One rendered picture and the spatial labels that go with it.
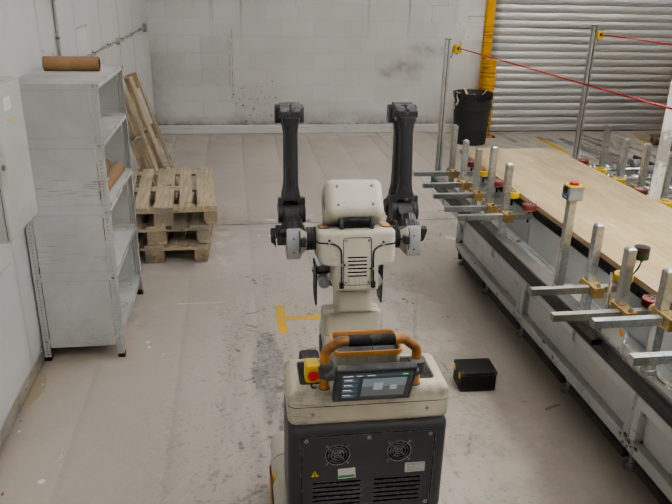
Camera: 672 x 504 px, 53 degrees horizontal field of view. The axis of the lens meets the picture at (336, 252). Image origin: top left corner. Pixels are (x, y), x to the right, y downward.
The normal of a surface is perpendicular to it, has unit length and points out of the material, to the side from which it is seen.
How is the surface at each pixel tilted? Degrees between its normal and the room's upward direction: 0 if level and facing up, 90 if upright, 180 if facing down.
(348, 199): 48
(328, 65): 90
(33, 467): 0
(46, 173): 90
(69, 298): 90
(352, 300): 82
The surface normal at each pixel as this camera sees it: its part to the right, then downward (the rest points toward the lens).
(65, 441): 0.02, -0.93
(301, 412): 0.13, 0.36
